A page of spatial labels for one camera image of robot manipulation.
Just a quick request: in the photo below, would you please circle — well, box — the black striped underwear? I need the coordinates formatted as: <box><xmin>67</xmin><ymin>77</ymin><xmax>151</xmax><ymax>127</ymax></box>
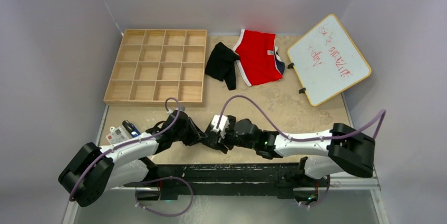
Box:
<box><xmin>203</xmin><ymin>121</ymin><xmax>226</xmax><ymax>152</ymax></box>

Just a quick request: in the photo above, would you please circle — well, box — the plain black underwear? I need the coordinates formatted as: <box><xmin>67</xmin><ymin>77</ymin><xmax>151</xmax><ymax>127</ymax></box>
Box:
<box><xmin>205</xmin><ymin>42</ymin><xmax>240</xmax><ymax>91</ymax></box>

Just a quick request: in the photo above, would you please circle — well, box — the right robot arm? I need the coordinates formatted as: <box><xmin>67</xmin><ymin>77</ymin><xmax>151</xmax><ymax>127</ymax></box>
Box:
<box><xmin>204</xmin><ymin>115</ymin><xmax>375</xmax><ymax>186</ymax></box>

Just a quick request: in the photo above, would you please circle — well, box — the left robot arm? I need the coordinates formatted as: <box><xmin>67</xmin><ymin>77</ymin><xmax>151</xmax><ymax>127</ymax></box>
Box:
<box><xmin>58</xmin><ymin>110</ymin><xmax>206</xmax><ymax>207</ymax></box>

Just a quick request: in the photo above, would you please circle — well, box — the red white blue underwear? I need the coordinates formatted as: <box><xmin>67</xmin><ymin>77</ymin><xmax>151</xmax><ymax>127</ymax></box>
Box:
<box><xmin>232</xmin><ymin>29</ymin><xmax>286</xmax><ymax>86</ymax></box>

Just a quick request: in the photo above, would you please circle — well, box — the plastic packaged card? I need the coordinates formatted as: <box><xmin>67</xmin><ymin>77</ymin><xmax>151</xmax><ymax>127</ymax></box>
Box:
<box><xmin>105</xmin><ymin>126</ymin><xmax>130</xmax><ymax>145</ymax></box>

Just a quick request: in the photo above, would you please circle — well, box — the wooden compartment tray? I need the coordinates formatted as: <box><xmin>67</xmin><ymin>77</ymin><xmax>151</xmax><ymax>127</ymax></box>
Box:
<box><xmin>103</xmin><ymin>29</ymin><xmax>207</xmax><ymax>106</ymax></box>

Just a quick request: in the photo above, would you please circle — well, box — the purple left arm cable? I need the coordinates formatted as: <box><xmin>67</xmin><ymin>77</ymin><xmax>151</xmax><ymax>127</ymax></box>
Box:
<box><xmin>69</xmin><ymin>97</ymin><xmax>195</xmax><ymax>218</ymax></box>

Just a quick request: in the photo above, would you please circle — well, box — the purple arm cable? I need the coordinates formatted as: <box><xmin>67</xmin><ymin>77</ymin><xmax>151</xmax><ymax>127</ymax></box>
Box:
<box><xmin>69</xmin><ymin>97</ymin><xmax>195</xmax><ymax>218</ymax></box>
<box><xmin>216</xmin><ymin>95</ymin><xmax>387</xmax><ymax>209</ymax></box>

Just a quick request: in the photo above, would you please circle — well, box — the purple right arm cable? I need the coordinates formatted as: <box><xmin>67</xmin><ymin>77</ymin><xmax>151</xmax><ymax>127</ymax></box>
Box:
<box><xmin>216</xmin><ymin>95</ymin><xmax>387</xmax><ymax>209</ymax></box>

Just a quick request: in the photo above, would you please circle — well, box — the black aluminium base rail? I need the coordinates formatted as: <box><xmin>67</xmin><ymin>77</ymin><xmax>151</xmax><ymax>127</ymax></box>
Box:
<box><xmin>119</xmin><ymin>161</ymin><xmax>380</xmax><ymax>202</ymax></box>

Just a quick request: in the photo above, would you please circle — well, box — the white board with wooden frame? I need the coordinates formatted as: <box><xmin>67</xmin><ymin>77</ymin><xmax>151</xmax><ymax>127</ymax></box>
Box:
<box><xmin>287</xmin><ymin>14</ymin><xmax>372</xmax><ymax>106</ymax></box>

